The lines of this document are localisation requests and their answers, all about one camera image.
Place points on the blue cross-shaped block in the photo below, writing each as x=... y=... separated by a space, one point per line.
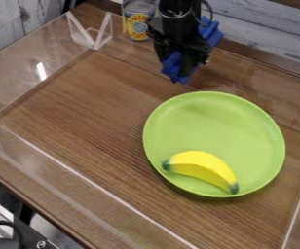
x=211 y=36

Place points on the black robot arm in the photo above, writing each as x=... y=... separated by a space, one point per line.
x=180 y=5

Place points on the yellow toy banana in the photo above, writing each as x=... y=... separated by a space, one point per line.
x=204 y=166

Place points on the yellow labelled tin can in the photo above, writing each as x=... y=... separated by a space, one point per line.
x=137 y=11

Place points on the black metal table leg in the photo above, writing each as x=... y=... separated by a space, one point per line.
x=24 y=215

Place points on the green plate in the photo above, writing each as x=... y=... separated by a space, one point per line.
x=221 y=126

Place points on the clear acrylic front wall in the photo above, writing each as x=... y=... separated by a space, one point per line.
x=92 y=214

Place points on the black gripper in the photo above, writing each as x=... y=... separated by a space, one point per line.
x=176 y=29

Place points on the clear acrylic corner bracket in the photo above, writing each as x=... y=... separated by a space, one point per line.
x=90 y=37

